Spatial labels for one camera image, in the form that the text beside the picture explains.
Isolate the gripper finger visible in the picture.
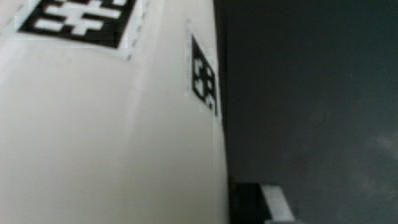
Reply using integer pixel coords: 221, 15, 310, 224
229, 182, 296, 224

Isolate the white lamp shade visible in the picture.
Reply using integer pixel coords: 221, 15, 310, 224
0, 0, 229, 224

